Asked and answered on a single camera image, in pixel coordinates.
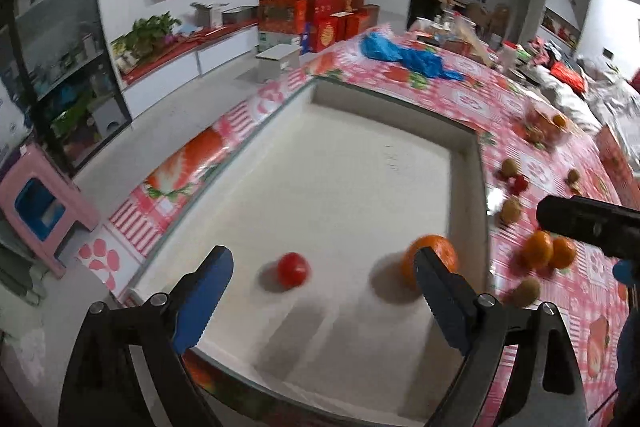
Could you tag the grey blanket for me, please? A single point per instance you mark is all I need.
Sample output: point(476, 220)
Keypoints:
point(610, 97)

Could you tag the white television console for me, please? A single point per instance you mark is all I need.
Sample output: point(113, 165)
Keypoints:
point(165, 77)

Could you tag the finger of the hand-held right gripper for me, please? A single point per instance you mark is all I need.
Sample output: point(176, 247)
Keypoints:
point(585, 219)
point(629, 272)

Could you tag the red strawberry print tablecloth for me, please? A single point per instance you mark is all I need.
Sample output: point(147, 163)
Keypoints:
point(475, 102)

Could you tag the glass door cabinet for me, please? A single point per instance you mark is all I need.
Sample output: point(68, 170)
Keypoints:
point(70, 57)

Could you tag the framed wall picture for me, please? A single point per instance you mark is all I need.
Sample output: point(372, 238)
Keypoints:
point(561, 27)

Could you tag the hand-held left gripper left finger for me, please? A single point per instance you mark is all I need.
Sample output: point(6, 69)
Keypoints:
point(205, 302)

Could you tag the stack of red gift boxes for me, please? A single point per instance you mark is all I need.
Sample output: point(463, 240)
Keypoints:
point(320, 14)

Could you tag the brown kiwi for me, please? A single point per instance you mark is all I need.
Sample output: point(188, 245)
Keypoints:
point(511, 168)
point(511, 211)
point(527, 291)
point(573, 177)

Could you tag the pink plastic stool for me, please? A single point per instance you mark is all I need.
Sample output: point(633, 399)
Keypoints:
point(30, 207)

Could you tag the open cardboard box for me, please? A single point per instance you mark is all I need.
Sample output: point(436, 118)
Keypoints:
point(207, 13)

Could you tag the blue plastic bag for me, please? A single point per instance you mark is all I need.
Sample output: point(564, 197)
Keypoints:
point(410, 57)

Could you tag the clear glass bowl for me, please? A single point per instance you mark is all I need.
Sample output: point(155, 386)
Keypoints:
point(540, 132)

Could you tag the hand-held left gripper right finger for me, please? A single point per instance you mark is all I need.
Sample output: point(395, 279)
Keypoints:
point(440, 302)

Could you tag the orange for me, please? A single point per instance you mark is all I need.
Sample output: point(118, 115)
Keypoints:
point(442, 252)
point(564, 253)
point(559, 121)
point(537, 249)

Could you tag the metal box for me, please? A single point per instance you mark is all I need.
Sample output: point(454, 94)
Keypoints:
point(241, 15)

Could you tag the white box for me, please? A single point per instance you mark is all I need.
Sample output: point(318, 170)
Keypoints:
point(275, 62)

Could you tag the dark blue cloth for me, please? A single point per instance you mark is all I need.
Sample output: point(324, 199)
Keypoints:
point(631, 362)

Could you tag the green potted plant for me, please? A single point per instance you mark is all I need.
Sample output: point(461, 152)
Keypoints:
point(147, 32)

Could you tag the grey rectangular tray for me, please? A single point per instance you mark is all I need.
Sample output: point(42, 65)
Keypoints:
point(325, 187)

